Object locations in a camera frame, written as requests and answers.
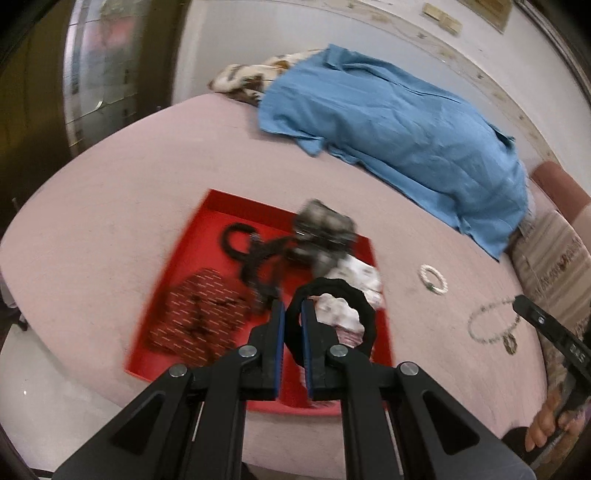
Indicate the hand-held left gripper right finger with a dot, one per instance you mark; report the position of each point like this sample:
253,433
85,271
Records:
308,364

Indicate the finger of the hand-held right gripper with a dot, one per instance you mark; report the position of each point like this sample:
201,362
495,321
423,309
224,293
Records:
549,327

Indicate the red tray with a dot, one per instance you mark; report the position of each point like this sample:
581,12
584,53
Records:
217,217

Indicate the pink sofa armrest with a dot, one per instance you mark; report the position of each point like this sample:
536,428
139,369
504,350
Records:
563,189

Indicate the grey sheer scrunchie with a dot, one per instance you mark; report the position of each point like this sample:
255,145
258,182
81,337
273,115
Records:
323,226

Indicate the white pink cloth items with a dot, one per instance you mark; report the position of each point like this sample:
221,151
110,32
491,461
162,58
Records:
362,277

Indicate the person's right hand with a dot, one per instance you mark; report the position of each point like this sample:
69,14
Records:
542,424

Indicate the wall picture frame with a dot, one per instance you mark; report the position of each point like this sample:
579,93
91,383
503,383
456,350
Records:
489,11

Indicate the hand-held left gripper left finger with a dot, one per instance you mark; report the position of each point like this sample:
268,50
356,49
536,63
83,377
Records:
279,350

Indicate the beige wall plaque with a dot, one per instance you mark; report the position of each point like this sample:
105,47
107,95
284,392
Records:
433,11
451,24

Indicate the glass door panel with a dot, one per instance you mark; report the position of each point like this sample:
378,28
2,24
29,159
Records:
106,55

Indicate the red dotted scrunchie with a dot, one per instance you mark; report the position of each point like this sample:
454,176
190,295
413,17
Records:
194,314

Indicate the brown patterned blanket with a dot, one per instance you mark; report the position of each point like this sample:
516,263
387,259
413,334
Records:
240,78

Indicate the black claw hair clip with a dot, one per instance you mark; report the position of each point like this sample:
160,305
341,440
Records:
258,258

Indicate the blue cloth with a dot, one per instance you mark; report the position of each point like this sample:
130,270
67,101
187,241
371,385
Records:
392,129

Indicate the striped floral cushion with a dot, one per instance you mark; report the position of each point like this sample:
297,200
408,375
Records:
549,258

